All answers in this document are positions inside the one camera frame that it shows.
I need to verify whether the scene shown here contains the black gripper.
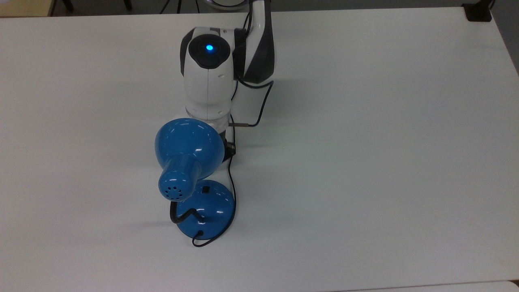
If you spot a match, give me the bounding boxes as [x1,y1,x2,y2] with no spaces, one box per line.
[222,140,237,164]

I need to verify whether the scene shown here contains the blue gooseneck desk lamp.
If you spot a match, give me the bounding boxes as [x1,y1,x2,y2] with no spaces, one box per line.
[154,118,236,240]

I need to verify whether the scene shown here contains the thin black tripod legs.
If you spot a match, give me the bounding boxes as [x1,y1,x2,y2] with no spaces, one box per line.
[159,0,203,15]

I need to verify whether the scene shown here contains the tan wooden board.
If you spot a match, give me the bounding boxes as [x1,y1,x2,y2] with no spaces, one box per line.
[0,0,56,17]

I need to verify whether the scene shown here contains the black lamp power cord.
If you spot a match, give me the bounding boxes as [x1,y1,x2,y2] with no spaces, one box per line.
[192,156,238,248]

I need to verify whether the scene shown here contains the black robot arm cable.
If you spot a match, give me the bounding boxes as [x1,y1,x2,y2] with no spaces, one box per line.
[228,79,275,128]

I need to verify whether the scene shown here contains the black clamped pole mount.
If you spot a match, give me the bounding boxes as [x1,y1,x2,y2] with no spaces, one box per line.
[462,0,495,22]

